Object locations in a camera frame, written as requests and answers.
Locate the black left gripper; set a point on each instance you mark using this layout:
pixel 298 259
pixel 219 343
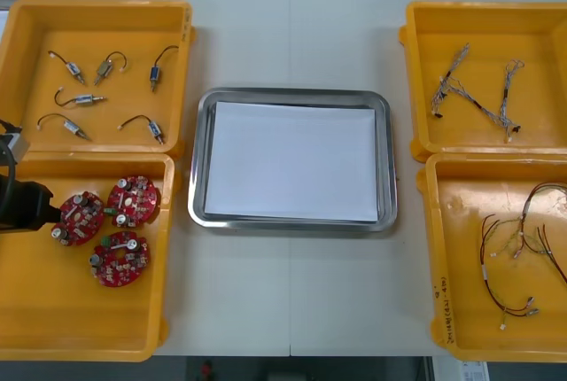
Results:
pixel 31 208

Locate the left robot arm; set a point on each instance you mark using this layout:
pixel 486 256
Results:
pixel 15 144

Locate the round red circuit board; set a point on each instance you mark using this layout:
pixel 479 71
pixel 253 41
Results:
pixel 133 199
pixel 119 261
pixel 82 219

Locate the yellow-orange plastic bin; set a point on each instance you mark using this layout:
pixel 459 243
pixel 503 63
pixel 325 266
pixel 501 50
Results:
pixel 111 17
pixel 478 22
pixel 465 332
pixel 66 319

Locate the steel tray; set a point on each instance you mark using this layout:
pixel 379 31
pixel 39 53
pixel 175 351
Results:
pixel 197 168

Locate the white paper sheet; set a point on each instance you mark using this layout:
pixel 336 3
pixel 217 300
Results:
pixel 292 159

